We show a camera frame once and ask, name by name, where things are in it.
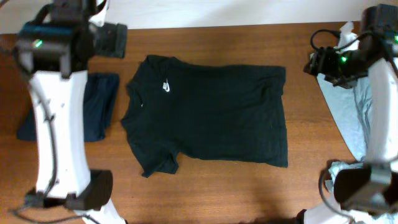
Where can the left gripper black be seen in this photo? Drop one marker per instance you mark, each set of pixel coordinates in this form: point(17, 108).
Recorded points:
point(117, 33)

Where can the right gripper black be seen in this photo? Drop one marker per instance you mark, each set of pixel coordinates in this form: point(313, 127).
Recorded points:
point(320, 63)

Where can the black t-shirt white logo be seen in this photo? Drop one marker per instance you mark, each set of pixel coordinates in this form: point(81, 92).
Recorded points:
point(229, 113)

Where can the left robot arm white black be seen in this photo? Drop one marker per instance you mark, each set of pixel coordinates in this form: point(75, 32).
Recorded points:
point(52, 52)

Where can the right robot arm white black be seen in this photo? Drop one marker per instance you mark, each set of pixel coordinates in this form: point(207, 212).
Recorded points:
point(368, 189)

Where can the light grey-blue t-shirt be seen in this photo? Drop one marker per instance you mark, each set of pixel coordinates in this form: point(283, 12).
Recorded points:
point(366, 115)

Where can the folded navy blue garment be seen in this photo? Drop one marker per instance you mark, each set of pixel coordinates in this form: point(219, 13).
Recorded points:
point(96, 105)

